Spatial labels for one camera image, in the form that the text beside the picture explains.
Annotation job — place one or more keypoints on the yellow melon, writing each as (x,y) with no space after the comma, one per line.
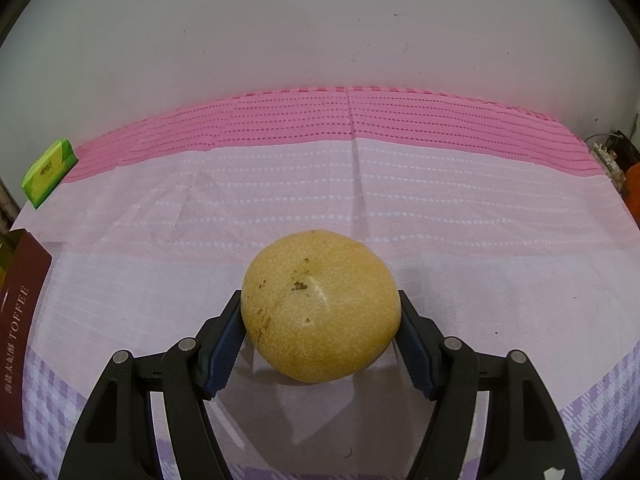
(320,310)

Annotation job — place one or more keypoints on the dark red tin box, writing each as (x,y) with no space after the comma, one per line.
(22,335)

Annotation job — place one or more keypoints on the orange plastic bag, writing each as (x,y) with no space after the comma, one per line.
(634,182)

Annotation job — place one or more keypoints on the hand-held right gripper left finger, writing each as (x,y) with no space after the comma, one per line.
(225,355)

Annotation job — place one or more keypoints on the green tissue pack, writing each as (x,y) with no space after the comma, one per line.
(50,172)

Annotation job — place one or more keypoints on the pink and purple checked tablecloth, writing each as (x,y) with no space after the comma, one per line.
(450,210)

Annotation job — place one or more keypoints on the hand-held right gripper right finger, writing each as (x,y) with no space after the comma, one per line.
(415,355)

